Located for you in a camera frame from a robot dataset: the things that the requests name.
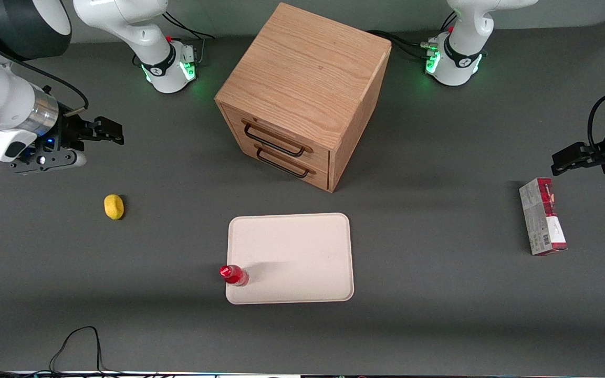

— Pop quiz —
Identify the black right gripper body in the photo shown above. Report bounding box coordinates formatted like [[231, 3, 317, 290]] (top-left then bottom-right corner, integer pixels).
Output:
[[45, 113, 86, 154]]

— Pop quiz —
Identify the small red coke bottle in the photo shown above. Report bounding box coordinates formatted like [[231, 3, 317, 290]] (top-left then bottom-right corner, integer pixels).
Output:
[[219, 264, 249, 287]]

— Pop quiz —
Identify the cream plastic tray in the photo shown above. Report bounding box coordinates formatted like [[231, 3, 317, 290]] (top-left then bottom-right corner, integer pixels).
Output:
[[225, 213, 355, 305]]

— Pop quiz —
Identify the red plaid cardboard box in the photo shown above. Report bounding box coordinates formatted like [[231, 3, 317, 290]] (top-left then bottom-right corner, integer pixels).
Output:
[[519, 177, 569, 256]]

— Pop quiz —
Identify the yellow lemon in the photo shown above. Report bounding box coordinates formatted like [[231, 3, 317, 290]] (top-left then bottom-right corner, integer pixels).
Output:
[[104, 194, 124, 220]]

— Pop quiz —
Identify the wooden two-drawer cabinet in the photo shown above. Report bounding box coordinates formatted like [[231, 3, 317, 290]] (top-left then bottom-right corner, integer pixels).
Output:
[[214, 2, 392, 193]]

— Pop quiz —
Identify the wooden drawer front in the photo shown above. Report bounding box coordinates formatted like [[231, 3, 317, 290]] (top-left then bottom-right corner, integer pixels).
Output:
[[237, 134, 330, 191], [224, 104, 331, 174]]

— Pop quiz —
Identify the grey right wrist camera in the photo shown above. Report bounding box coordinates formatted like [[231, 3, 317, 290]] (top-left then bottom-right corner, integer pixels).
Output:
[[10, 149, 87, 174]]

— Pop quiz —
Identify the black cable along right arm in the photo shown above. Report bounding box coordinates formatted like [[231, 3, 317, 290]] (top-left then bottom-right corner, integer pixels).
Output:
[[0, 16, 90, 113]]

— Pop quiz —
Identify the black right arm base cable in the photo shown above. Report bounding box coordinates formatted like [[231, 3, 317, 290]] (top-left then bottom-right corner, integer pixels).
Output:
[[163, 9, 215, 40]]

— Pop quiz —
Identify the black arm base cable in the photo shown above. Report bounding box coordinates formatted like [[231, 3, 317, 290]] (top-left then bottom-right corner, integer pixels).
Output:
[[368, 29, 440, 61], [163, 9, 215, 40]]

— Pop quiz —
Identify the black drawer handle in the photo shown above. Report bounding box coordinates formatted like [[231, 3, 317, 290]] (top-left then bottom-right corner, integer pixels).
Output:
[[242, 120, 314, 158], [254, 144, 316, 179]]

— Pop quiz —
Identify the black left arm base cable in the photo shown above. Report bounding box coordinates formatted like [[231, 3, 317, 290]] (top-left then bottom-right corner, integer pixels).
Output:
[[368, 29, 440, 61]]

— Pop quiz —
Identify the black cable at table edge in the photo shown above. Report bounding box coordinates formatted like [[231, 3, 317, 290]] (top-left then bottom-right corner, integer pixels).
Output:
[[0, 325, 124, 378]]

